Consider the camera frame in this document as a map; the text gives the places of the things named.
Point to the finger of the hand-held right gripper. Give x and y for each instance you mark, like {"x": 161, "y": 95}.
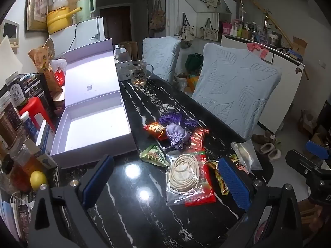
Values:
{"x": 297, "y": 158}
{"x": 316, "y": 149}

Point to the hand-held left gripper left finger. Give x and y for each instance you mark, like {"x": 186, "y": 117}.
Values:
{"x": 98, "y": 180}

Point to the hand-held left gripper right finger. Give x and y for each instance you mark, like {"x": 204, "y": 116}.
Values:
{"x": 234, "y": 183}

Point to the long red sauce packet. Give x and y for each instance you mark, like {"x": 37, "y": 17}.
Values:
{"x": 206, "y": 192}

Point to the white gift box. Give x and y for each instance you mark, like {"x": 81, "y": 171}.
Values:
{"x": 90, "y": 124}

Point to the dark red snack packet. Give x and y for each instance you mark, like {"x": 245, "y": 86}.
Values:
{"x": 198, "y": 138}

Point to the green triangle snack packet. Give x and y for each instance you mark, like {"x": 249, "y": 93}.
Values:
{"x": 153, "y": 156}

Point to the purple satin tassel pouch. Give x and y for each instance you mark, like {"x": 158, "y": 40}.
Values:
{"x": 175, "y": 135}

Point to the red gold patterned pouch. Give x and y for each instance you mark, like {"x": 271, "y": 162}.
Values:
{"x": 155, "y": 130}

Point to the gold candy wrapper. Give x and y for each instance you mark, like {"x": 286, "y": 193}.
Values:
{"x": 219, "y": 182}

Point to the beige slipper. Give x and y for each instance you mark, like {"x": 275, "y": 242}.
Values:
{"x": 266, "y": 149}
{"x": 274, "y": 155}

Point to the yellow lemon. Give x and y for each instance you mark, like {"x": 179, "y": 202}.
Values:
{"x": 38, "y": 180}

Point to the white chest cabinet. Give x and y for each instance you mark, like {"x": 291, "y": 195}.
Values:
{"x": 284, "y": 93}

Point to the white medicine box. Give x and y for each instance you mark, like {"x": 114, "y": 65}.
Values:
{"x": 45, "y": 137}

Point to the blue white tube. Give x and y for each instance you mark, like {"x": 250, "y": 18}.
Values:
{"x": 29, "y": 125}

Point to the large light blue chair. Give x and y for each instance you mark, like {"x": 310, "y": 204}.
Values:
{"x": 232, "y": 87}

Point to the red plastic bottle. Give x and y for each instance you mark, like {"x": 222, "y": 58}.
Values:
{"x": 33, "y": 106}

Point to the brown powder jar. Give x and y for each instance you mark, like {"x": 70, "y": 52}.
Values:
{"x": 9, "y": 126}

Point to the orange plastic bag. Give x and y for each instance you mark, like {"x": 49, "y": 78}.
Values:
{"x": 193, "y": 81}

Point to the red snack bag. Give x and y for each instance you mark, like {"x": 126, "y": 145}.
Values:
{"x": 59, "y": 76}

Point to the black printed box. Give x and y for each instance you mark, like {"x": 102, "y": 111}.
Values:
{"x": 36, "y": 85}

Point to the glass mug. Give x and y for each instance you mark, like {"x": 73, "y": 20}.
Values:
{"x": 138, "y": 73}

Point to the pink bow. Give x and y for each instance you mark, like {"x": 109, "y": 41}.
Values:
{"x": 256, "y": 47}

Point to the purple label jar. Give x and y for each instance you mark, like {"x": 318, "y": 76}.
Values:
{"x": 16, "y": 91}

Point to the green bag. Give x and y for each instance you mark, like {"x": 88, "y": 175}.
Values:
{"x": 194, "y": 62}

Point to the row of cosmetic bottles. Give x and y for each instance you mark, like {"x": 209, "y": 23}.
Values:
{"x": 250, "y": 32}

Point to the brown paper bag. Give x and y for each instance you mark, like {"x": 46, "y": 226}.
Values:
{"x": 40, "y": 59}

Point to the small light blue chair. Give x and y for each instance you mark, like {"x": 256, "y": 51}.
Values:
{"x": 160, "y": 56}

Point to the bamboo pole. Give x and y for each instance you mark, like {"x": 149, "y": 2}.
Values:
{"x": 271, "y": 18}

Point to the woven straw fan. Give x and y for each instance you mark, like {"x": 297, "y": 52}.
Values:
{"x": 49, "y": 47}

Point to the white fridge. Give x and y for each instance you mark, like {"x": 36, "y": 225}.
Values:
{"x": 85, "y": 35}

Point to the beige tote bag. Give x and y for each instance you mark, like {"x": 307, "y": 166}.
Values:
{"x": 187, "y": 31}
{"x": 209, "y": 32}

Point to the white foam board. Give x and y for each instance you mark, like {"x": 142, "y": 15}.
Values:
{"x": 7, "y": 56}

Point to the tall glass bottle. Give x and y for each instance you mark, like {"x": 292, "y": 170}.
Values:
{"x": 241, "y": 10}

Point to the dark wooden door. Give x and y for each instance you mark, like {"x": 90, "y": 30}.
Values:
{"x": 115, "y": 23}

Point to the yellow pot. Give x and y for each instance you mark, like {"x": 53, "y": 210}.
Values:
{"x": 58, "y": 20}

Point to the green electric kettle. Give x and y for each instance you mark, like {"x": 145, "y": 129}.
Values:
{"x": 85, "y": 10}

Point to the brown patterned hanging bag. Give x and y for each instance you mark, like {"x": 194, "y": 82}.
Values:
{"x": 157, "y": 18}

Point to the star shaped hanging bag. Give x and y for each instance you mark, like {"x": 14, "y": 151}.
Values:
{"x": 209, "y": 0}

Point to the clear plastic bag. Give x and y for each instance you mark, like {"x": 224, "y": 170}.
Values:
{"x": 60, "y": 3}

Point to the framed picture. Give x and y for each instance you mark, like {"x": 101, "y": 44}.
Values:
{"x": 38, "y": 2}

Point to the wall intercom monitor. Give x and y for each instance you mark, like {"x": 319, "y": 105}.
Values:
{"x": 10, "y": 29}

